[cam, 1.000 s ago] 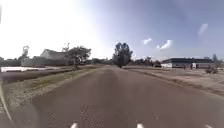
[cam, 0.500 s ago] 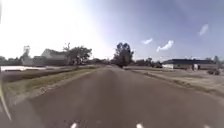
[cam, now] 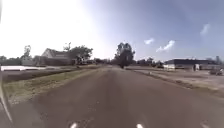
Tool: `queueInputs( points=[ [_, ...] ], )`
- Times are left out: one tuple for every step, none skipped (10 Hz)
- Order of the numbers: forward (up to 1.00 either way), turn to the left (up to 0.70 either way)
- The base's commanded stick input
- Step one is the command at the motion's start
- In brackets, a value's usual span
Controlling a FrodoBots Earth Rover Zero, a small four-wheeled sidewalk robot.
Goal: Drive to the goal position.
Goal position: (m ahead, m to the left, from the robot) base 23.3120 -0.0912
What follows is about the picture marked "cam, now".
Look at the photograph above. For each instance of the tall dark tree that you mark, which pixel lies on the tall dark tree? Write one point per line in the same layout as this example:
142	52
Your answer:
124	55

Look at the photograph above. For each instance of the grey asphalt road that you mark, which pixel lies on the grey asphalt road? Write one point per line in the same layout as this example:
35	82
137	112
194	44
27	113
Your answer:
110	96

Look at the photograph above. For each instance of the broad leafy tree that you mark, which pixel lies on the broad leafy tree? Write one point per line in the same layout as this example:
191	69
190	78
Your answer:
80	53

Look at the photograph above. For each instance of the house with grey roof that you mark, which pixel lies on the house with grey roof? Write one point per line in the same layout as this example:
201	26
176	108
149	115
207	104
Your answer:
55	56

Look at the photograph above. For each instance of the dry grass verge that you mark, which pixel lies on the dry grass verge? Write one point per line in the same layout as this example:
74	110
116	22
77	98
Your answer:
40	81

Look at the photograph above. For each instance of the low dark flat building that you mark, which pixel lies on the low dark flat building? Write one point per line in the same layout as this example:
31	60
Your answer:
188	63

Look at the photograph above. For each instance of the pale gravel lot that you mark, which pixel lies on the pale gravel lot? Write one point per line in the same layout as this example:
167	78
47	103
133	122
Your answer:
190	78

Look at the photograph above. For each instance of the slender tree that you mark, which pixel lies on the slender tree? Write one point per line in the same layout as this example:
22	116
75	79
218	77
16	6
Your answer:
26	53

